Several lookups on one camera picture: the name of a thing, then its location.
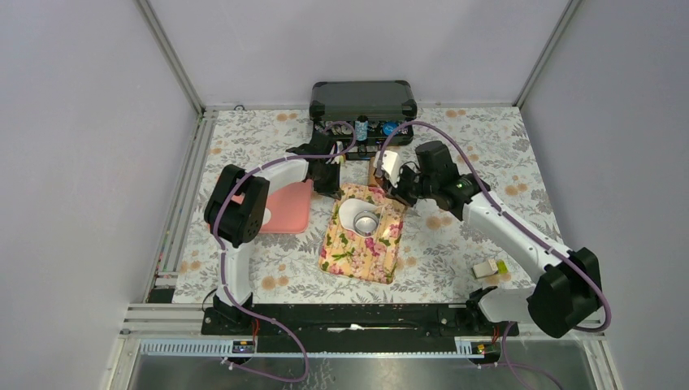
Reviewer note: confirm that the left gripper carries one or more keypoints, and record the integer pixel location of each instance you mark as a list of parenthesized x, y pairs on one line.
[(334, 187)]

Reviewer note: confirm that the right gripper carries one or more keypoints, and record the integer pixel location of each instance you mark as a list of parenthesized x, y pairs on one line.
[(396, 177)]

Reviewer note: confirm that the wooden double-ended rolling pin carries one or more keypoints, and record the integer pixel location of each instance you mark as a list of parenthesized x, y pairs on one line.
[(374, 169)]

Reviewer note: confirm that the white dough ball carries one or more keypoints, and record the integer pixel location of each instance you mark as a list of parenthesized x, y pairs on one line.
[(359, 217)]

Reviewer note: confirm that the floral yellow tray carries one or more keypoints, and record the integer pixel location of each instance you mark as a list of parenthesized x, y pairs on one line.
[(371, 259)]

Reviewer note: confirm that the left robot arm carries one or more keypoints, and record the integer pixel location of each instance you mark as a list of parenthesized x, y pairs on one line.
[(236, 242)]

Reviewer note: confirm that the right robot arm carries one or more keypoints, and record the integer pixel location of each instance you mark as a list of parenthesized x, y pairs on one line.
[(566, 285)]

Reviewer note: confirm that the pink plastic tray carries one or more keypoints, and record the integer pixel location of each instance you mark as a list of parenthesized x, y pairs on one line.
[(287, 210)]

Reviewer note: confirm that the blue white chip stack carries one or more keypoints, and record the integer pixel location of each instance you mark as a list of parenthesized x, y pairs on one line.
[(361, 128)]

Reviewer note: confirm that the blue small blind button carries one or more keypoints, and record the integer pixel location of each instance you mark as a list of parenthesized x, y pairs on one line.
[(389, 127)]

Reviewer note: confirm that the black poker chip case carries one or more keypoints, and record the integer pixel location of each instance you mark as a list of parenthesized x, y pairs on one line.
[(380, 101)]

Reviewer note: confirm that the white green eraser block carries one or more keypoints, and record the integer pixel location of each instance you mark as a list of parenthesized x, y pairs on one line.
[(489, 268)]

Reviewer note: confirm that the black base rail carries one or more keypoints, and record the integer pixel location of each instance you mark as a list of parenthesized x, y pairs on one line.
[(352, 328)]

